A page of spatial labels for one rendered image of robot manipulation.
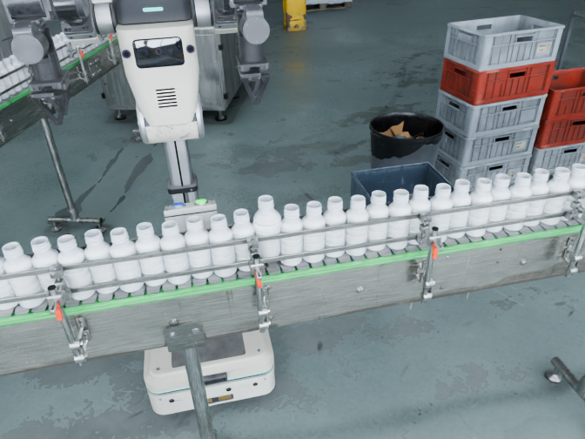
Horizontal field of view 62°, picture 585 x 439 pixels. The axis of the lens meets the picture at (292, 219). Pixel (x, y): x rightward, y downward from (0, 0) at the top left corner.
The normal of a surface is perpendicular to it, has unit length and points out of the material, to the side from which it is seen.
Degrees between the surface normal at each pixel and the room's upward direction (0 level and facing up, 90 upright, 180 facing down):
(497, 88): 90
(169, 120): 90
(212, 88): 86
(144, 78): 90
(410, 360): 0
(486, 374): 0
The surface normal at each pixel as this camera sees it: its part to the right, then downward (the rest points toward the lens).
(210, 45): -0.10, 0.54
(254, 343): -0.03, -0.84
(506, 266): 0.22, 0.53
